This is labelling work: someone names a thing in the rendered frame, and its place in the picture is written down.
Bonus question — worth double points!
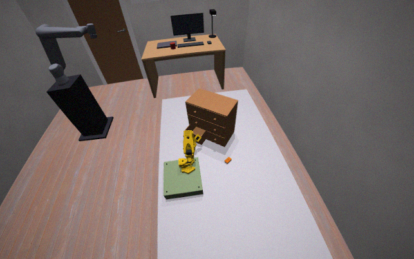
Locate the dark brown chest of drawers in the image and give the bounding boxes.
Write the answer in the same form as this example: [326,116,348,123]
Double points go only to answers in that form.
[185,89,238,147]

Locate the orange 9v battery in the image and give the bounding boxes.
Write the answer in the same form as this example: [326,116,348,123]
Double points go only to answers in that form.
[224,157,232,164]

